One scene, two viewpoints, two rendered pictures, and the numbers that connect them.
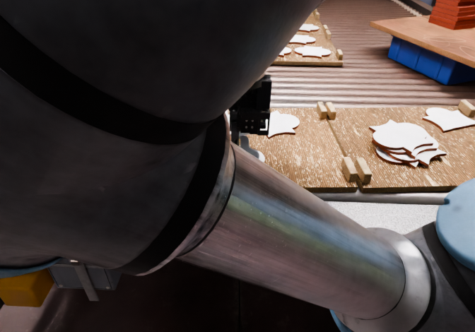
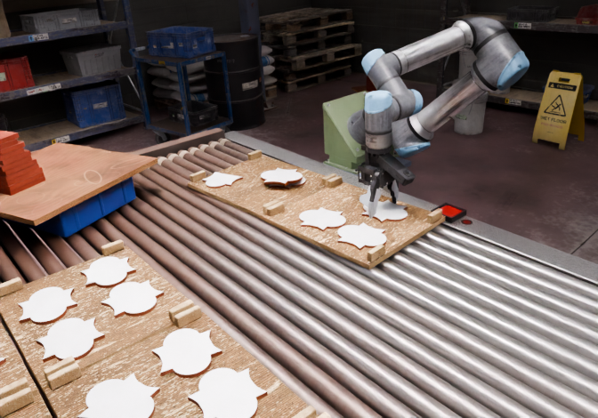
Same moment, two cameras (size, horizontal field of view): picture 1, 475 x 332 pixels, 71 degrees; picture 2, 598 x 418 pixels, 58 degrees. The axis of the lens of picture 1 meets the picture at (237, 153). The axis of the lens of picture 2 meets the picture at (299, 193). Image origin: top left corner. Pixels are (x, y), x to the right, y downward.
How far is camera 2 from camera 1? 200 cm
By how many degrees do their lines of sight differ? 104
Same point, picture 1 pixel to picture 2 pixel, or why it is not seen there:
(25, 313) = not seen: outside the picture
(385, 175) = (319, 179)
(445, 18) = (28, 177)
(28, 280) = not seen: hidden behind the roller
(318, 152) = (328, 196)
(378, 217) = (349, 179)
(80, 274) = not seen: hidden behind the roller
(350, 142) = (300, 194)
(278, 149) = (347, 207)
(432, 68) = (119, 197)
